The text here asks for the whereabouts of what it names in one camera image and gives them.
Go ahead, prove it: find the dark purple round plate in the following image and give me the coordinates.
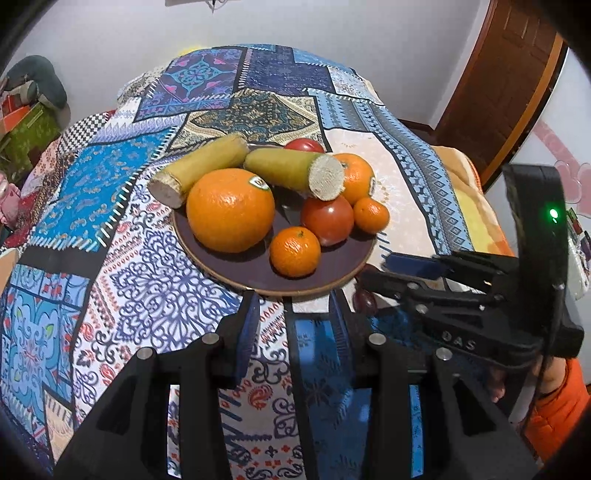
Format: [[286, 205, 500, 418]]
[[171, 198, 378, 297]]

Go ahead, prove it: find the small mandarin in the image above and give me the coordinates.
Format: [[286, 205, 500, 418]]
[[269, 226, 322, 278], [353, 196, 391, 233]]

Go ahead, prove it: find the large orange with sticker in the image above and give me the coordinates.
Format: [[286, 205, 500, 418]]
[[185, 168, 276, 254]]

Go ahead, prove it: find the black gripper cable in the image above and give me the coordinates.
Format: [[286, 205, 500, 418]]
[[522, 284, 570, 444]]

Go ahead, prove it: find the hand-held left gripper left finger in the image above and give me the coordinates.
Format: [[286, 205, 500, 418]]
[[54, 290, 262, 480]]

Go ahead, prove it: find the medium orange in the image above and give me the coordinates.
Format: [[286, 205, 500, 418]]
[[332, 152, 376, 206]]

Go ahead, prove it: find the yellow sugarcane piece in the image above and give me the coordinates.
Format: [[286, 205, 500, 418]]
[[243, 147, 346, 202], [148, 132, 250, 209]]

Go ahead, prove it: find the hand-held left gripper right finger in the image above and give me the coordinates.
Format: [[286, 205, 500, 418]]
[[329, 290, 540, 480]]

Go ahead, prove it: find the pink plush toy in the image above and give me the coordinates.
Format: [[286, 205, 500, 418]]
[[0, 172, 22, 228]]

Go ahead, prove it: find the orange yellow quilt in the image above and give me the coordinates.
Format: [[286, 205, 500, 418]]
[[431, 145, 517, 258]]

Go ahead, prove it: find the green printed box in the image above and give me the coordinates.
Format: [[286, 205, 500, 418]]
[[0, 103, 64, 163]]

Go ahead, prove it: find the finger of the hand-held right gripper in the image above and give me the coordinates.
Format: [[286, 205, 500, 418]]
[[357, 267, 467, 321], [384, 251, 520, 298]]

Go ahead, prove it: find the grey plush cushion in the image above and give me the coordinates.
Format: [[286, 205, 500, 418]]
[[6, 55, 69, 110]]

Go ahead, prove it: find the patchwork printed blanket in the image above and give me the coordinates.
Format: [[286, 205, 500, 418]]
[[0, 44, 483, 480]]

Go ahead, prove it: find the small dark red fruit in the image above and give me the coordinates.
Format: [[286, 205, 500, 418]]
[[353, 287, 380, 315]]

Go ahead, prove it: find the person's right hand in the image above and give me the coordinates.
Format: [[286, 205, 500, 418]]
[[488, 357, 568, 404]]

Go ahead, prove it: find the brown wooden door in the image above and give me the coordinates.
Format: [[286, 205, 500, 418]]
[[433, 0, 568, 186]]

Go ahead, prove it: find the red tomato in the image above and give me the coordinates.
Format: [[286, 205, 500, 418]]
[[283, 137, 326, 154], [300, 196, 355, 247]]

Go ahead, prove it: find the white heart-print wardrobe door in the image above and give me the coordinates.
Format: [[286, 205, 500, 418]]
[[479, 45, 591, 305]]

